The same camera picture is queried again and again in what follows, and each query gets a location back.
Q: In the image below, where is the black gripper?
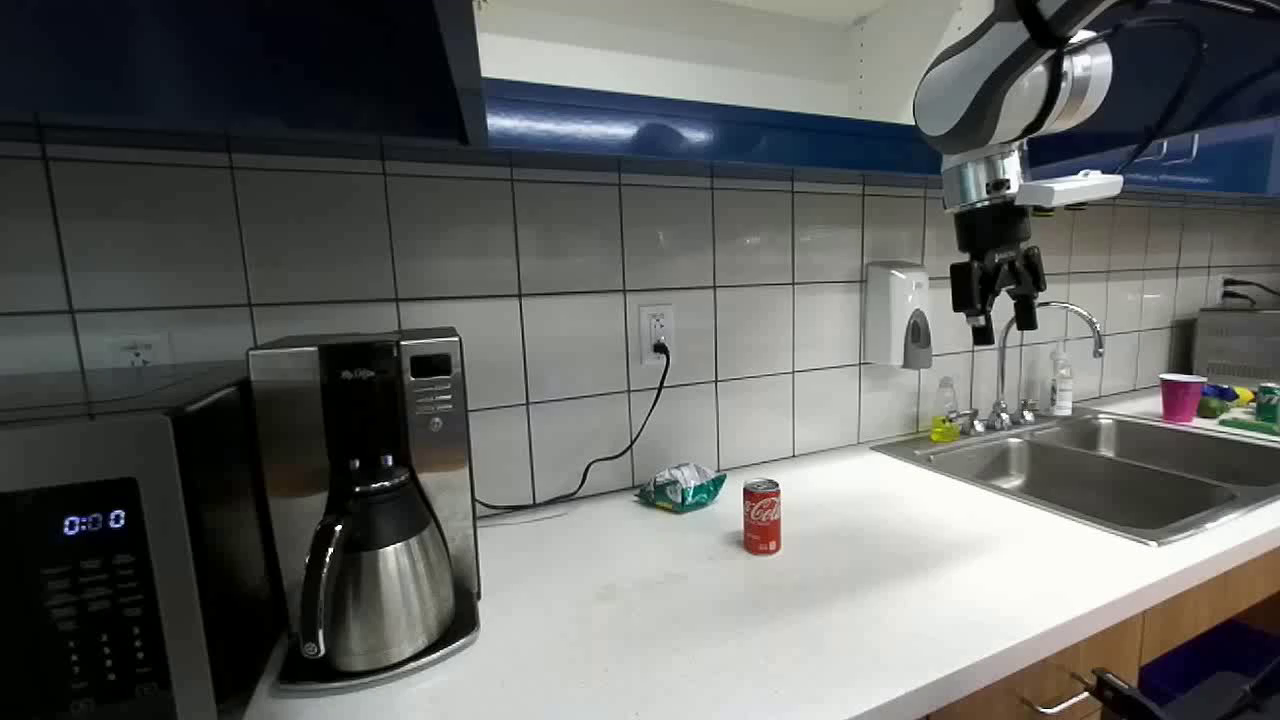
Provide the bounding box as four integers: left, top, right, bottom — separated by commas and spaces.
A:
946, 196, 1052, 350

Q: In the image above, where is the red soda can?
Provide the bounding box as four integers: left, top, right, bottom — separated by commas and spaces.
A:
741, 477, 785, 559

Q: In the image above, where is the blue cabinet door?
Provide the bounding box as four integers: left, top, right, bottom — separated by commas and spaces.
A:
1024, 0, 1280, 203
0, 0, 487, 149

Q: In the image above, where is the chrome gooseneck faucet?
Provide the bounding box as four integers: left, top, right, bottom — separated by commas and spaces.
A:
960, 298, 1113, 439

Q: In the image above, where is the small white bottle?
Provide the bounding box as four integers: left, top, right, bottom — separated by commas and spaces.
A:
1048, 350, 1078, 419

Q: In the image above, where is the yellow dish soap bottle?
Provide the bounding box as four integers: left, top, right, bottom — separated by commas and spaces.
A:
922, 375, 966, 449

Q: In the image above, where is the stainless steel sink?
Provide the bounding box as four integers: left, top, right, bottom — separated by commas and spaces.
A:
877, 413, 1280, 548

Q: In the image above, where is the pink plastic cup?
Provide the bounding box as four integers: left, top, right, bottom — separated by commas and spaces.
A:
1155, 368, 1209, 430

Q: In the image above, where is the colourful dishes pile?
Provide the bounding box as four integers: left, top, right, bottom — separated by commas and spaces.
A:
1194, 375, 1280, 439

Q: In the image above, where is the green dish with sponge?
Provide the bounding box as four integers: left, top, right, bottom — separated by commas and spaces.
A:
637, 461, 733, 516

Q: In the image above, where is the blue plastic bin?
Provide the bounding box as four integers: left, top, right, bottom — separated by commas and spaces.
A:
1136, 618, 1280, 712

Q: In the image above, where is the black steel coffee maker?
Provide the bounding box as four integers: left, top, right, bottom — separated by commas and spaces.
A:
242, 329, 484, 691

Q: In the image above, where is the stainless steel coffee carafe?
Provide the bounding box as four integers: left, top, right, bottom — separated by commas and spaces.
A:
291, 458, 464, 679

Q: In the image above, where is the black microwave oven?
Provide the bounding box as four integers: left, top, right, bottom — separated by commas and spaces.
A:
0, 375, 279, 720

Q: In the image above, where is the white wall soap dispenser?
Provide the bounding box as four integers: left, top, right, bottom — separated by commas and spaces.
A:
861, 260, 941, 375

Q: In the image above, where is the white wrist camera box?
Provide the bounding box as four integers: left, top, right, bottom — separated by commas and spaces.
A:
1014, 169, 1129, 213

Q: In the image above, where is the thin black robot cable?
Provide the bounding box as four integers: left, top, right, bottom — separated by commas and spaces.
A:
1013, 0, 1280, 183

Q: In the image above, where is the white wall outlet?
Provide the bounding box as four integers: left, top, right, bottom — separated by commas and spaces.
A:
118, 337, 167, 379
637, 299, 678, 375

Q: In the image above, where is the metal drawer handle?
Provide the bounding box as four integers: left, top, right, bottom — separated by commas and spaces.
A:
1033, 683, 1100, 720

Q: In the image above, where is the black power cord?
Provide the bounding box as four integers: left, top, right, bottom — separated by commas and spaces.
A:
473, 339, 677, 521

